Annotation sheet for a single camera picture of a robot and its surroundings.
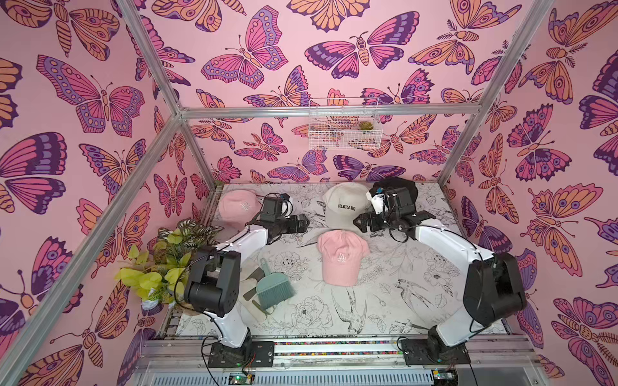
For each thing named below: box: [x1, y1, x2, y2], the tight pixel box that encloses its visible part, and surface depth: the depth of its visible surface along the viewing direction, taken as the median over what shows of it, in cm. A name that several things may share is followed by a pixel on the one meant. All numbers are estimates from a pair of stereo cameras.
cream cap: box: [323, 181, 371, 231], surface depth 107 cm
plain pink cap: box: [317, 229, 371, 287], surface depth 92 cm
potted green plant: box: [114, 218, 223, 311], surface depth 72 cm
